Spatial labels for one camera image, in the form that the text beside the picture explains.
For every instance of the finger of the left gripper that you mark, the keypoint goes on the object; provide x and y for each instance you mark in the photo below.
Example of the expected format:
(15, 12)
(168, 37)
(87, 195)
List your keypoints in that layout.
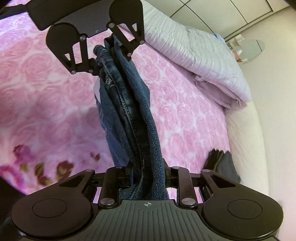
(76, 56)
(127, 47)

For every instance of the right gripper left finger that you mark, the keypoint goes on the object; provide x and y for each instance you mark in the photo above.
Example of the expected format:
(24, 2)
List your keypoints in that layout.
(115, 178)

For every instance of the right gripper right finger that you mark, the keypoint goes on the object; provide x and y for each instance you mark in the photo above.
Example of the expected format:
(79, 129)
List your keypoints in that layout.
(180, 179)

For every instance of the blue denim jeans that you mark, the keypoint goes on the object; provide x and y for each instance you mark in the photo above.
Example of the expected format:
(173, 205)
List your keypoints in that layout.
(122, 100)

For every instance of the folded black clothes stack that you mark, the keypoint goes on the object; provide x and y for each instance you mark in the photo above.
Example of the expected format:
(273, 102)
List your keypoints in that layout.
(222, 163)

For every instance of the cream padded headboard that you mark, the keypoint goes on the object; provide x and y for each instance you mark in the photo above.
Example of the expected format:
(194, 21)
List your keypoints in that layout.
(247, 146)

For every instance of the white striped rolled duvet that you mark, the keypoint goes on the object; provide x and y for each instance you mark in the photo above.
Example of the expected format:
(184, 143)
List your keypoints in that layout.
(208, 58)

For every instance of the round glass side table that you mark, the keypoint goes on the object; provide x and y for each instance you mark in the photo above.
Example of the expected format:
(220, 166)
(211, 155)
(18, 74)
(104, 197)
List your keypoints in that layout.
(245, 50)

